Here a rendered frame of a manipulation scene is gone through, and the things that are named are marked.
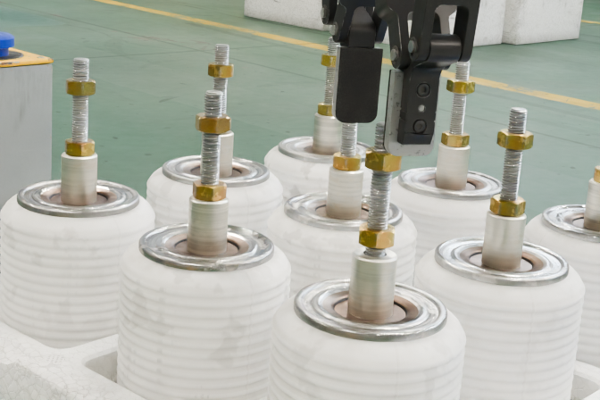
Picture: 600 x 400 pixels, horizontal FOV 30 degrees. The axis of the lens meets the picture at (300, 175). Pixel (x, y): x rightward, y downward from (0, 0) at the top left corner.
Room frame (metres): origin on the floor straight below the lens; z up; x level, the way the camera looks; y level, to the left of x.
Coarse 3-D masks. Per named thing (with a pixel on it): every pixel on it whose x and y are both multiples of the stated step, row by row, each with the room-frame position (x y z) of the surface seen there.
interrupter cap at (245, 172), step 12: (192, 156) 0.79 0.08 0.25; (168, 168) 0.75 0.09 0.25; (180, 168) 0.76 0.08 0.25; (192, 168) 0.77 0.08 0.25; (240, 168) 0.77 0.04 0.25; (252, 168) 0.77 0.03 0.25; (264, 168) 0.77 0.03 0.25; (180, 180) 0.73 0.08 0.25; (192, 180) 0.73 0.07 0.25; (228, 180) 0.73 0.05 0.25; (240, 180) 0.73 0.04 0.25; (252, 180) 0.73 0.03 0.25; (264, 180) 0.75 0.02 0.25
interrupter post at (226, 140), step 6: (228, 132) 0.76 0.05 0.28; (222, 138) 0.75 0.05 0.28; (228, 138) 0.75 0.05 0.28; (222, 144) 0.75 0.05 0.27; (228, 144) 0.75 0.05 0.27; (222, 150) 0.75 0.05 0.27; (228, 150) 0.75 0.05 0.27; (222, 156) 0.75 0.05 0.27; (228, 156) 0.75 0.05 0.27; (222, 162) 0.75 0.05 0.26; (228, 162) 0.75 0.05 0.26; (222, 168) 0.75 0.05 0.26; (228, 168) 0.75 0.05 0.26; (222, 174) 0.75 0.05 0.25; (228, 174) 0.75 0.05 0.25
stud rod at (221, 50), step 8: (216, 48) 0.76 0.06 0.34; (224, 48) 0.76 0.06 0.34; (216, 56) 0.76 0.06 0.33; (224, 56) 0.76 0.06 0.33; (224, 64) 0.76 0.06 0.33; (216, 80) 0.76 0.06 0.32; (224, 80) 0.76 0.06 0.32; (216, 88) 0.76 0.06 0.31; (224, 88) 0.76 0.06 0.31; (224, 96) 0.76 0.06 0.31; (224, 104) 0.76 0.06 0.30; (224, 112) 0.76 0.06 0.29
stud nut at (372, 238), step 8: (360, 224) 0.52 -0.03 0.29; (360, 232) 0.51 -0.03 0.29; (368, 232) 0.51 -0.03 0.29; (376, 232) 0.51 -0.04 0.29; (384, 232) 0.51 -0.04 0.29; (392, 232) 0.51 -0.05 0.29; (360, 240) 0.51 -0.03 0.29; (368, 240) 0.51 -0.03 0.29; (376, 240) 0.51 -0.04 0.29; (384, 240) 0.51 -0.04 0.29; (392, 240) 0.51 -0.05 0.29
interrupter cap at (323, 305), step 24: (312, 288) 0.53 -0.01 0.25; (336, 288) 0.54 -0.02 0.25; (408, 288) 0.54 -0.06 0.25; (312, 312) 0.50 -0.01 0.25; (336, 312) 0.51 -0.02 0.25; (408, 312) 0.51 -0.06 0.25; (432, 312) 0.51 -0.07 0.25; (360, 336) 0.48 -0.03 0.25; (384, 336) 0.48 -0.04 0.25; (408, 336) 0.48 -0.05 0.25
